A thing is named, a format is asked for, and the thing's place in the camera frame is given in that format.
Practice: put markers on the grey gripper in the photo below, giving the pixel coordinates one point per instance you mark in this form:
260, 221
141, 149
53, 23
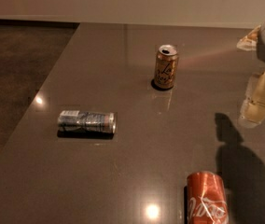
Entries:
253, 111

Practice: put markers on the orange upright soda can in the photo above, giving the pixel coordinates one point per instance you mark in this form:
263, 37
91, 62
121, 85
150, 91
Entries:
166, 65

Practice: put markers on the silver can lying sideways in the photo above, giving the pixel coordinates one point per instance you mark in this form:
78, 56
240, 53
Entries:
87, 122

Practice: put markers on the red coke can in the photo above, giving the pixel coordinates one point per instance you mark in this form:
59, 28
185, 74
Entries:
206, 199

